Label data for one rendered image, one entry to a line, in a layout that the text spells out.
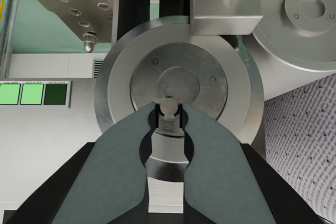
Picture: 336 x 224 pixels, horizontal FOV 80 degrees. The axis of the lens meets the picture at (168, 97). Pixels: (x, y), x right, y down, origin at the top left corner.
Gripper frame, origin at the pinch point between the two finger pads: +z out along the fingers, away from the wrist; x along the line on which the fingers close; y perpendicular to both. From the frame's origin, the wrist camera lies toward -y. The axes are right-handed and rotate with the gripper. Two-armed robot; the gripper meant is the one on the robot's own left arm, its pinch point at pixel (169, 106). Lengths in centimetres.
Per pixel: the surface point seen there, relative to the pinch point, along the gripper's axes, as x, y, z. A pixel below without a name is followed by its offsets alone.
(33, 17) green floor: -157, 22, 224
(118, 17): -5.2, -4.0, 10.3
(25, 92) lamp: -37, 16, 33
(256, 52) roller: 7.8, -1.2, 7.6
